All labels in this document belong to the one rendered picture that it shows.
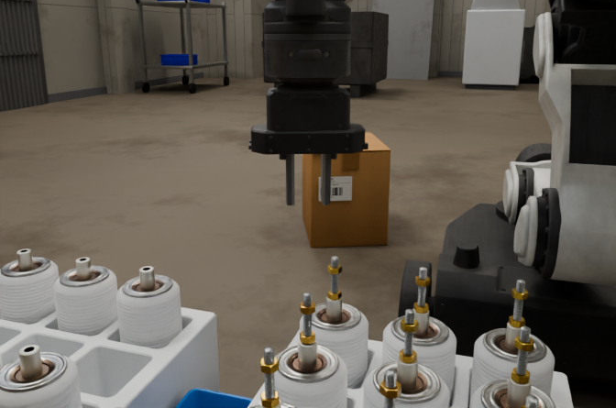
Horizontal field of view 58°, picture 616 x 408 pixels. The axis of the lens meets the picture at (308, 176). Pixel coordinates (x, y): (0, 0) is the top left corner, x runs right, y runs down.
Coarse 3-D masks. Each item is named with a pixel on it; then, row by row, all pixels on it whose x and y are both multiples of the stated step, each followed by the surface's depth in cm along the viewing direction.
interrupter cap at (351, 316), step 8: (320, 304) 80; (344, 304) 80; (320, 312) 78; (344, 312) 78; (352, 312) 78; (312, 320) 75; (320, 320) 76; (328, 320) 76; (344, 320) 76; (352, 320) 76; (360, 320) 76; (320, 328) 74; (328, 328) 73; (336, 328) 73; (344, 328) 74
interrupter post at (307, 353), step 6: (300, 342) 65; (300, 348) 65; (306, 348) 64; (312, 348) 65; (300, 354) 65; (306, 354) 65; (312, 354) 65; (300, 360) 65; (306, 360) 65; (312, 360) 65; (300, 366) 66; (306, 366) 65; (312, 366) 65
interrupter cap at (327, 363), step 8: (280, 352) 68; (288, 352) 68; (296, 352) 68; (320, 352) 68; (328, 352) 68; (280, 360) 66; (288, 360) 66; (296, 360) 67; (320, 360) 67; (328, 360) 66; (336, 360) 66; (280, 368) 65; (288, 368) 65; (296, 368) 65; (320, 368) 65; (328, 368) 65; (336, 368) 65; (288, 376) 63; (296, 376) 63; (304, 376) 63; (312, 376) 63; (320, 376) 63; (328, 376) 63
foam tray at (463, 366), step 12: (372, 348) 82; (372, 360) 79; (456, 360) 79; (468, 360) 79; (456, 372) 77; (468, 372) 76; (264, 384) 74; (456, 384) 74; (468, 384) 74; (552, 384) 74; (564, 384) 74; (348, 396) 72; (360, 396) 71; (456, 396) 71; (468, 396) 78; (552, 396) 71; (564, 396) 71
